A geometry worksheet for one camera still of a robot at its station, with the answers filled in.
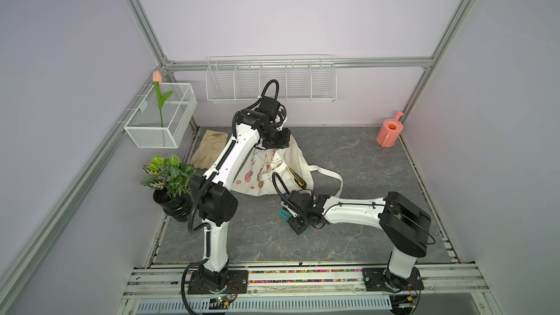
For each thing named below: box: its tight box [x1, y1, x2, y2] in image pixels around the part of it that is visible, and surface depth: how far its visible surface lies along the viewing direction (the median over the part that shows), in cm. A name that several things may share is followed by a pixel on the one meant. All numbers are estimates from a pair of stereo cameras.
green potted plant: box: [140, 154, 197, 222], surface depth 75 cm
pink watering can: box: [376, 110, 404, 149], surface depth 108 cm
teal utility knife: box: [277, 208, 293, 221], surface depth 90 cm
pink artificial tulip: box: [152, 70, 174, 128], surface depth 85 cm
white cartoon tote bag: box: [230, 136, 344, 198], surface depth 96 cm
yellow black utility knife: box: [288, 166, 307, 190], surface depth 98 cm
